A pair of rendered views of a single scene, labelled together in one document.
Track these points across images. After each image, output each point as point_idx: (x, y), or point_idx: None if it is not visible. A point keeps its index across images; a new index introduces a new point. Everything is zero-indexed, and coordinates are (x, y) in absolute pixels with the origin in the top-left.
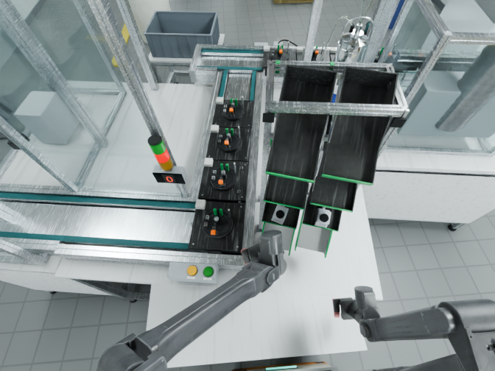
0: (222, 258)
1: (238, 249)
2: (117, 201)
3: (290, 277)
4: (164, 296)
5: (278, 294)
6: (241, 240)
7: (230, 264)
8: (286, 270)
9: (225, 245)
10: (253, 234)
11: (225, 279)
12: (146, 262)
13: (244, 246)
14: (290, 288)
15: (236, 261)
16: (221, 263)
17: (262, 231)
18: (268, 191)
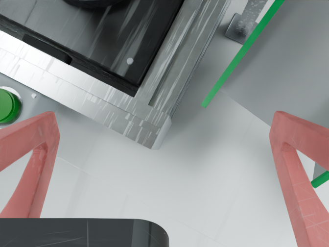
0: (64, 78)
1: (128, 73)
2: None
3: (264, 212)
4: None
5: (206, 244)
6: (155, 43)
7: (82, 112)
8: (263, 189)
9: (88, 38)
10: (205, 38)
11: (75, 136)
12: None
13: (157, 72)
14: (248, 244)
15: (105, 110)
16: (54, 97)
17: (250, 39)
18: None
